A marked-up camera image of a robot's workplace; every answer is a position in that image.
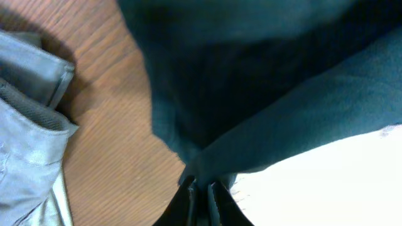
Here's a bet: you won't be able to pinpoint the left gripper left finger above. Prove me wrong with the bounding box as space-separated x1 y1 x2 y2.
153 176 197 226

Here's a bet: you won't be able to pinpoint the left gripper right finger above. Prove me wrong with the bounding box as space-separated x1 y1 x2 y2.
207 181 254 226

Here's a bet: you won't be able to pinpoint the dark teal t-shirt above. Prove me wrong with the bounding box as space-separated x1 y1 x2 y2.
118 0 401 187

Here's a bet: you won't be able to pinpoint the white crumpled garment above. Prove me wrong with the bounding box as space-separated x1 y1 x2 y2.
231 126 401 226

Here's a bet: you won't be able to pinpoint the grey folded shorts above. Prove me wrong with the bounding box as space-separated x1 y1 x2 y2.
1 31 77 225

